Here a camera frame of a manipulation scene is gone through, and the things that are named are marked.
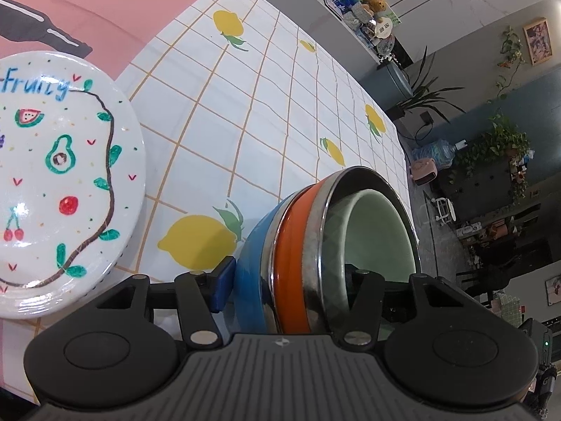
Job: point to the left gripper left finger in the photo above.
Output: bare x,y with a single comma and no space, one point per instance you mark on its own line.
200,296

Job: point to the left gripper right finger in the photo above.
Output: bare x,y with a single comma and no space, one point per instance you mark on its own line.
361,325

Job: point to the blue steel bowl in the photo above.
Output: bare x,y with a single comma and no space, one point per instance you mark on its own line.
253,285

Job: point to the green ceramic bowl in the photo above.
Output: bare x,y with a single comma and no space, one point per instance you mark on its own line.
365,226

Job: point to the orange steel bowl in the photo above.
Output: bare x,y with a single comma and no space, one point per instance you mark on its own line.
298,286

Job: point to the white fruity ceramic plate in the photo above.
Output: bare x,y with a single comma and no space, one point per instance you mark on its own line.
73,177

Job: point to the white step stool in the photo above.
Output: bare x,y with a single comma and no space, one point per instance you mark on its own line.
445,210

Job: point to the pink space heater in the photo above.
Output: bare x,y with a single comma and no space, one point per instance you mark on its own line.
423,171

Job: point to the blue water jug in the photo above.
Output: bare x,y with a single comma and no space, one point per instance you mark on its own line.
441,151

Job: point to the trailing green shelf plant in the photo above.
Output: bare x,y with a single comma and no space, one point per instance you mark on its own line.
503,142

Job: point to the potted long-leaf plant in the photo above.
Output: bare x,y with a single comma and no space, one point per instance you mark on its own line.
424,95

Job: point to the checked lemon tablecloth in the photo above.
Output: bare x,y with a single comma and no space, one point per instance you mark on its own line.
239,107

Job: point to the grey-green trash bin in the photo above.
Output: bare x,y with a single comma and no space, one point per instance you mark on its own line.
387,85

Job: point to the teddy bear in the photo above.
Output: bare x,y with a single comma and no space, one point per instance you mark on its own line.
377,7

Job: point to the framed wall picture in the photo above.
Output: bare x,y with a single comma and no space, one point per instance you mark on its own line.
538,41

